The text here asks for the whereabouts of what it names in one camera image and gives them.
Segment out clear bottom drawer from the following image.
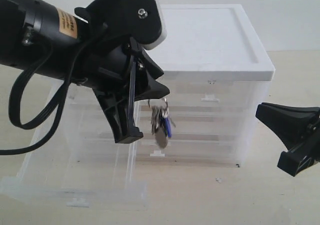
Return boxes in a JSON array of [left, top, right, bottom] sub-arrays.
[[135, 139, 245, 168]]

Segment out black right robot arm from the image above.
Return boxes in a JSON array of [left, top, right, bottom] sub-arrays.
[[0, 0, 170, 144]]

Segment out white clear drawer cabinet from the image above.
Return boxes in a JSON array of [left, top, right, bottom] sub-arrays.
[[44, 3, 276, 168]]

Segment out clear drawer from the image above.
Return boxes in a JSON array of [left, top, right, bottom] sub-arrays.
[[136, 109, 253, 146], [0, 85, 147, 210], [135, 139, 245, 168], [139, 79, 261, 116]]

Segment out small white debris piece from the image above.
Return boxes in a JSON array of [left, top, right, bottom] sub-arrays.
[[215, 177, 222, 184]]

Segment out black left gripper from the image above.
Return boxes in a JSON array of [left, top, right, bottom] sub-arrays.
[[255, 102, 320, 177]]

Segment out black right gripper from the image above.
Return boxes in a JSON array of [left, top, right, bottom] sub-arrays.
[[74, 0, 170, 144]]

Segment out key bunch with blue fob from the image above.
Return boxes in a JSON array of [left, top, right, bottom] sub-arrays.
[[147, 97, 176, 149]]

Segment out black cable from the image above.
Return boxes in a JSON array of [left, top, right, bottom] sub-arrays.
[[0, 34, 131, 156]]

